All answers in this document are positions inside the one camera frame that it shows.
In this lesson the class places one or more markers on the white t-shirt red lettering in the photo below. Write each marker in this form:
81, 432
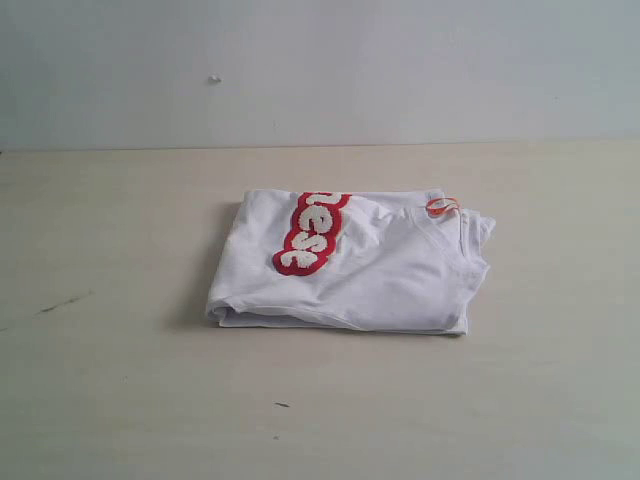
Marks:
398, 262

